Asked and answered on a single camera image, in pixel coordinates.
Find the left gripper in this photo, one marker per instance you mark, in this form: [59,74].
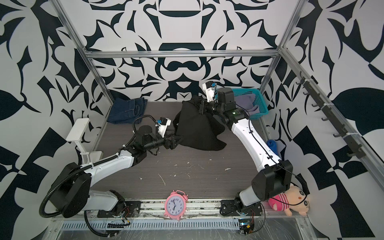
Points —
[172,144]

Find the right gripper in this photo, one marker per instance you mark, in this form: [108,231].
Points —
[203,107]

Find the dark blue denim skirt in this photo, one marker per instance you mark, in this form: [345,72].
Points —
[126,111]

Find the black garment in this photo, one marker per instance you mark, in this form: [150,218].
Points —
[198,130]

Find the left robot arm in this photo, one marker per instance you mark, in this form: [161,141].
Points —
[71,192]

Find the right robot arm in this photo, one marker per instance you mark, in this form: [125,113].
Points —
[274,175]

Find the lavender garment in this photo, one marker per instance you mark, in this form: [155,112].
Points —
[247,102]

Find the teal plastic basket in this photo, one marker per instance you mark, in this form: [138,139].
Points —
[258,101]

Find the bright blue cloth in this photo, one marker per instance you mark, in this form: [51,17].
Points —
[273,146]

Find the white box on stand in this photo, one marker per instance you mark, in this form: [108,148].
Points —
[76,134]

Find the pink alarm clock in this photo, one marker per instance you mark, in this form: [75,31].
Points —
[176,205]

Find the pink plush pig toy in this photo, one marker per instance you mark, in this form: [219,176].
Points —
[294,199]

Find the small green circuit board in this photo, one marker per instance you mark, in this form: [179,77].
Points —
[246,226]

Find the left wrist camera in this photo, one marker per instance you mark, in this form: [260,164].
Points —
[162,125]

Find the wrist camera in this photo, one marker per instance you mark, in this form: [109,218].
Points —
[210,90]
[162,125]

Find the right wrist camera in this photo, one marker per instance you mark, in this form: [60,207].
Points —
[210,90]

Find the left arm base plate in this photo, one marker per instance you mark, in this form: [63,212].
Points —
[127,209]

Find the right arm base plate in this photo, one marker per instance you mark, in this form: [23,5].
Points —
[229,207]

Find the white slotted cable duct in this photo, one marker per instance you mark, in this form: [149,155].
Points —
[189,224]

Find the black coat hook rail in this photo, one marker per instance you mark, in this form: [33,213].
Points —
[333,115]

